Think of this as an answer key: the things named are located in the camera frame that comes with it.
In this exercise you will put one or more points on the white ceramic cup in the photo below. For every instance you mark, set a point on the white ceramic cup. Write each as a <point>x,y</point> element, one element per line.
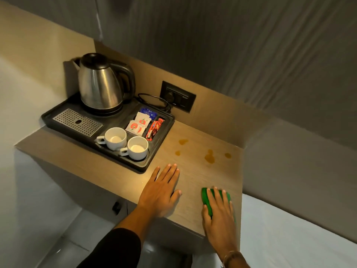
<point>136,149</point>
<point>114,138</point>

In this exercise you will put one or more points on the black sleeve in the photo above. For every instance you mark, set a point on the black sleeve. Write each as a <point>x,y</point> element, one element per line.
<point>111,252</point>

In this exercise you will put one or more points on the black plastic tray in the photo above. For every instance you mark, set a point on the black plastic tray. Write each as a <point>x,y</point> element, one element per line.
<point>111,119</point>

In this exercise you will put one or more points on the person's left thumb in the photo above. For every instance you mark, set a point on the person's left thumb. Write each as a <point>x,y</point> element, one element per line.
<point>175,196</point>

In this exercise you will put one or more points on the person's left little finger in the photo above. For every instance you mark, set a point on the person's left little finger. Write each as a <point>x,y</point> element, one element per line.
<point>155,173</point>

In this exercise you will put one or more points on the black power plug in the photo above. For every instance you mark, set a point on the black power plug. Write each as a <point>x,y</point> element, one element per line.
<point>169,96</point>

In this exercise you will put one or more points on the person's right thumb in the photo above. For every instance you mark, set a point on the person's right thumb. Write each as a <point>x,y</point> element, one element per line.
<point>207,217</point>

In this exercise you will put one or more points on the green sponge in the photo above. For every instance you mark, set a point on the green sponge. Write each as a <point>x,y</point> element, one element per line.
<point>207,196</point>

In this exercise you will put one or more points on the person's left forearm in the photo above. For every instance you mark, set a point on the person's left forearm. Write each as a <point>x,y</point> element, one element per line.
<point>128,224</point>

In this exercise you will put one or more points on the black kettle base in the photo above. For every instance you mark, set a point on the black kettle base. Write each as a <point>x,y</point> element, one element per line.
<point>103,110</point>

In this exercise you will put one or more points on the blue sachet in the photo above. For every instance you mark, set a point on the blue sachet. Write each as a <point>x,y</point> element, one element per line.
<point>146,111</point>

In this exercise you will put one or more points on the stainless steel electric kettle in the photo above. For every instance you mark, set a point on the stainless steel electric kettle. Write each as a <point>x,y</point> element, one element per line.
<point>99,80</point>

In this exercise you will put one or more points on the person's right middle finger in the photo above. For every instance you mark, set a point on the person's right middle finger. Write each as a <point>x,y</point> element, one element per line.
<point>224,200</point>

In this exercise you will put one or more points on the person's right forearm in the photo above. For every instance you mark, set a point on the person's right forearm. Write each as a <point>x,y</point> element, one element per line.
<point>237,262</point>

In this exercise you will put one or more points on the person's right hand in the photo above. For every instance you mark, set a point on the person's right hand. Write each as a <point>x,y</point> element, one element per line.
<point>220,223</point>

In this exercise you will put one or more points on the white bed sheet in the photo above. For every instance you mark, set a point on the white bed sheet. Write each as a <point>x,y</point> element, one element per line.
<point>292,237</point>

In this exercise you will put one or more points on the perforated metal drip grate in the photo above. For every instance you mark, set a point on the perforated metal drip grate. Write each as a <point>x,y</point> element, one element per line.
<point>76,122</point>

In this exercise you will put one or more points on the small black cabinet knob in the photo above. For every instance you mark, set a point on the small black cabinet knob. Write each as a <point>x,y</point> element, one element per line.
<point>116,208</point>

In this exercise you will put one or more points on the red stick sachet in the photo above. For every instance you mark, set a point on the red stick sachet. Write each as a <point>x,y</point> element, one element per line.
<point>152,131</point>
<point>159,124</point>

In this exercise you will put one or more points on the black wall power socket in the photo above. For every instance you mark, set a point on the black wall power socket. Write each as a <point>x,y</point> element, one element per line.
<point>185,99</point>

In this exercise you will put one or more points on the person's left middle finger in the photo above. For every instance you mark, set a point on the person's left middle finger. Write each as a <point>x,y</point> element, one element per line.
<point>170,174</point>

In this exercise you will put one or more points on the person's left hand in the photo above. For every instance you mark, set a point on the person's left hand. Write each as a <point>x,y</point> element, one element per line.
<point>156,196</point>

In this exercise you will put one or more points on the white sachet with red print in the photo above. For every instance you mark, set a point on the white sachet with red print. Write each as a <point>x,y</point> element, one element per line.
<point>147,121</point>
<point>141,130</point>
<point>141,117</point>
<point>132,126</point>

